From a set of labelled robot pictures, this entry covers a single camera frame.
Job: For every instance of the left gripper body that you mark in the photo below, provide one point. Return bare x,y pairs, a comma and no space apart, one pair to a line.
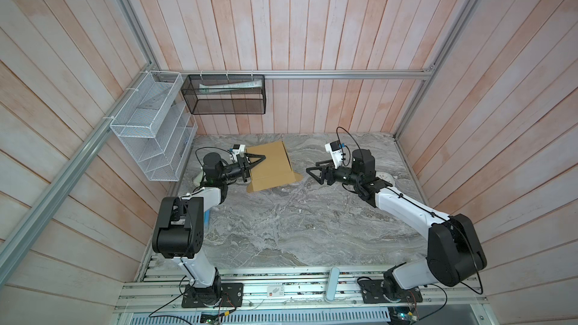
237,171

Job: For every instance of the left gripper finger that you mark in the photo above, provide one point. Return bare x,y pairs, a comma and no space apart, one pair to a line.
253,160
256,172

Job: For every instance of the white wire mesh shelf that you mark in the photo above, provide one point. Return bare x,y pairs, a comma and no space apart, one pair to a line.
154,127

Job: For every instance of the white round clock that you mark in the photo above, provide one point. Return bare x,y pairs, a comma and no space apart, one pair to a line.
386,177

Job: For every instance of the brown cardboard box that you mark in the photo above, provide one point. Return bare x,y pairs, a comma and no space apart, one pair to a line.
278,170

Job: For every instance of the paper sheet in basket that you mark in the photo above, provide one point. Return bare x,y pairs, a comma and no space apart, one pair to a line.
230,87

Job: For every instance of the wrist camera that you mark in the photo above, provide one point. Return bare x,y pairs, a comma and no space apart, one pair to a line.
238,150
336,150

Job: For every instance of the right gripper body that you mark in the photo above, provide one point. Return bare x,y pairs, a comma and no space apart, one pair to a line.
343,175

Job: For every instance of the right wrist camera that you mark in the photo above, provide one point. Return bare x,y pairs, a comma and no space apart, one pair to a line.
336,150

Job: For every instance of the black mesh basket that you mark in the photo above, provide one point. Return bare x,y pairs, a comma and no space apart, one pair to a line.
225,104

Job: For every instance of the white label tag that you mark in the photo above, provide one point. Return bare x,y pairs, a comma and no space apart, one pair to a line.
276,290

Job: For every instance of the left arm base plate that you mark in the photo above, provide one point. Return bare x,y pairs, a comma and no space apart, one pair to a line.
224,295

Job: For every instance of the coloured marker pack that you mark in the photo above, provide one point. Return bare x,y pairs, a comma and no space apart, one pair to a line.
206,220

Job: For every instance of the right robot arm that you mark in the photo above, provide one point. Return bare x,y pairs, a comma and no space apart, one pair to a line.
454,251

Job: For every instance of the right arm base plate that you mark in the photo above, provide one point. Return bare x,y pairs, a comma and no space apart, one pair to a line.
386,290

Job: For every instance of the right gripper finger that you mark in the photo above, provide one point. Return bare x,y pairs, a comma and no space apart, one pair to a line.
324,163
318,174

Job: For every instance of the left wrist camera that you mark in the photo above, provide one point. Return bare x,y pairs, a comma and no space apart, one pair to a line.
238,150

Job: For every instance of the aluminium wall frame bar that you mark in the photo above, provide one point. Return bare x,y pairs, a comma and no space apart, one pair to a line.
321,74

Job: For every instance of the white tape roll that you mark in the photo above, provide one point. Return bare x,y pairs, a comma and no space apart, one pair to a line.
197,180

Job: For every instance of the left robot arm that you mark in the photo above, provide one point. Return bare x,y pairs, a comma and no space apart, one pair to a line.
179,231

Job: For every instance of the aluminium front rail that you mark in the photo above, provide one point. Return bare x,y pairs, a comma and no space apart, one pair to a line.
304,288

